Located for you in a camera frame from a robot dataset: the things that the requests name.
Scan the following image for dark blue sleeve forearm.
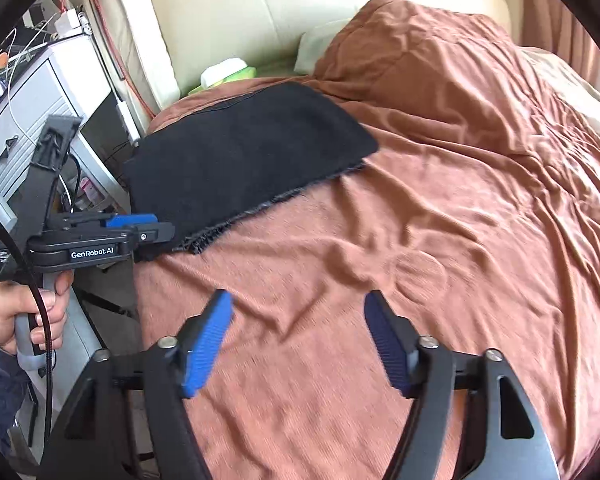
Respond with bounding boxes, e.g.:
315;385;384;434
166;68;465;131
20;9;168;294
0;326;31;453

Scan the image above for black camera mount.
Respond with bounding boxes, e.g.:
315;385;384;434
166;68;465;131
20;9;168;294
12;115;81;244

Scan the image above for grey bedside drawer cabinet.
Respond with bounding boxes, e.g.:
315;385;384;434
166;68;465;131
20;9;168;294
0;29;131;411

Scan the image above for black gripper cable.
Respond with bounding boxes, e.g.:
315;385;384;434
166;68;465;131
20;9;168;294
0;199;56;446

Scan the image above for cream bed sheet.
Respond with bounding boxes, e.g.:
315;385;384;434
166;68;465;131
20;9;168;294
521;47;600;136

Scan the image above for black denim pants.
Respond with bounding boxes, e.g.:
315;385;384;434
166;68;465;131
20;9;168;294
123;82;378;260

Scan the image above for brown bed blanket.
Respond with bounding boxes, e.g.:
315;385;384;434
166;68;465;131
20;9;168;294
134;0;600;479

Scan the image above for cream padded headboard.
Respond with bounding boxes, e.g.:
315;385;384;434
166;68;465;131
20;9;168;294
99;0;522;113

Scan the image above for person's left hand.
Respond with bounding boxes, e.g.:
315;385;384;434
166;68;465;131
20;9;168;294
0;271;74;356

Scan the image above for green white tissue pack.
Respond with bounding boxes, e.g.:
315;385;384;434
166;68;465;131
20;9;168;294
188;58;257;96

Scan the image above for pink curtain left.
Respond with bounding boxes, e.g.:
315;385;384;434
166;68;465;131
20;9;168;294
520;0;600;92

